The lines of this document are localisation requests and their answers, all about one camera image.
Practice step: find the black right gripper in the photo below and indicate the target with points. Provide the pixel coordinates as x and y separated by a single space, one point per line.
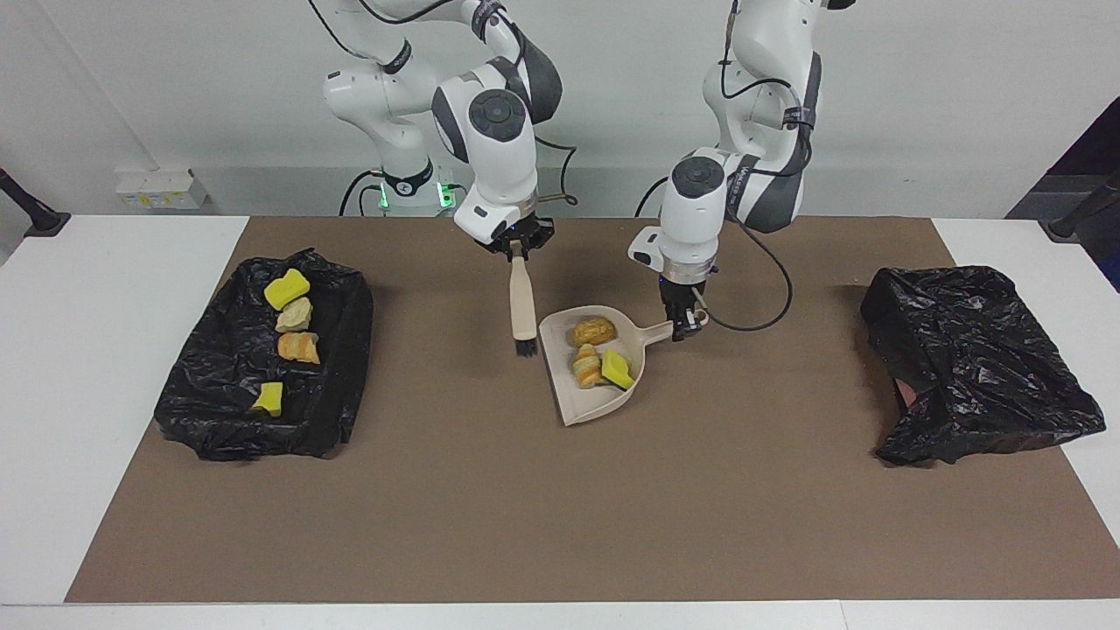
538 232

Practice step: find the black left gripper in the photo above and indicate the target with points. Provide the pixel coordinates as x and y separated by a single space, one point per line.
682 293

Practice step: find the beige hand brush black bristles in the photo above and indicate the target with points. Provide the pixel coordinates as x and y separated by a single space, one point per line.
523 306

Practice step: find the notched yellow sponge piece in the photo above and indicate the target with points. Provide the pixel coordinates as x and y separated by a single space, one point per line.
617 367

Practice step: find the brown bread roll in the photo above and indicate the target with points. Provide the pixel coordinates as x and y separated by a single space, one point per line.
595 331

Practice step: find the striped bread roll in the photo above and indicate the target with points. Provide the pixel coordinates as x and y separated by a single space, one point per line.
586 367

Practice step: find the beige plastic dustpan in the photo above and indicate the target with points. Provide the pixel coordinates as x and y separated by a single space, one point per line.
573 398

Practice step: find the pale bread piece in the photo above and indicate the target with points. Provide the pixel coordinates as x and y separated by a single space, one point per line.
295 315

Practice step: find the large yellow sponge piece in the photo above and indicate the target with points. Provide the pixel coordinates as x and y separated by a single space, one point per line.
287 289

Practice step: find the orange striped croissant piece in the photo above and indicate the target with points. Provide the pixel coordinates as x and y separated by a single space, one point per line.
299 347

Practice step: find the small yellow sponge piece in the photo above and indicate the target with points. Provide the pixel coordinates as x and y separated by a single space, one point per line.
269 398

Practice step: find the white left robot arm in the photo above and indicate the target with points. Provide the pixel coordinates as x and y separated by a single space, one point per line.
691 223

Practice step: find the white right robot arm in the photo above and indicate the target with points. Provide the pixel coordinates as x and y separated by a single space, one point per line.
503 175

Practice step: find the black bag bin showing pink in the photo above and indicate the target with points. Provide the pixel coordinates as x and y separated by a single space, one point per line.
980 376

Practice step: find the black bag lined bin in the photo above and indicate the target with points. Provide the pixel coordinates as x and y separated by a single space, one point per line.
219 394

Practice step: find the brown table mat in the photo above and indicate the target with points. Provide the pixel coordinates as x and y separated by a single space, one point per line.
525 542

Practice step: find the white box yellow labels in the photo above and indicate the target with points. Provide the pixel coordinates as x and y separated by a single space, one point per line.
162 188

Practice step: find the dark background panel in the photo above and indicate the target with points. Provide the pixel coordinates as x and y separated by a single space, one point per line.
1104 140

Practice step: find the black camera stand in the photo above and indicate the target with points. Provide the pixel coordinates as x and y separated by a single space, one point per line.
39 219
1072 226

